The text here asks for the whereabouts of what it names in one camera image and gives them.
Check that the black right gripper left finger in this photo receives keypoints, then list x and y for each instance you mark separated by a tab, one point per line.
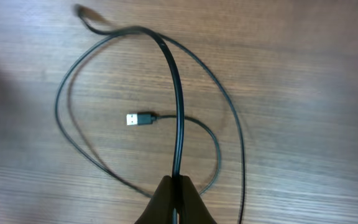
159	210

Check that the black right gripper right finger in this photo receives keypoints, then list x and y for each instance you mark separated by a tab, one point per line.
190	207

